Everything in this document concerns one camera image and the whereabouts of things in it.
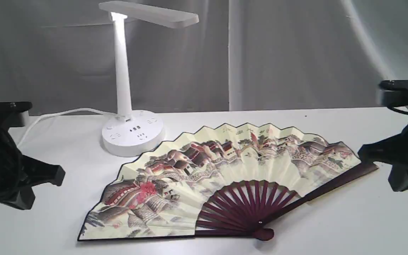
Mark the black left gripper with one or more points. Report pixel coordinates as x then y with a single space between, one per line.
35 173

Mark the painted paper folding fan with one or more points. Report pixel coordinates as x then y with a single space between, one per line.
231 181

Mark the white desk lamp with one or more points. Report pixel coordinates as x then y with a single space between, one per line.
132 132

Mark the grey backdrop curtain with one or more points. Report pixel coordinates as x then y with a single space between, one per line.
242 55

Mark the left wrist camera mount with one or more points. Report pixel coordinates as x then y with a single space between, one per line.
14 114

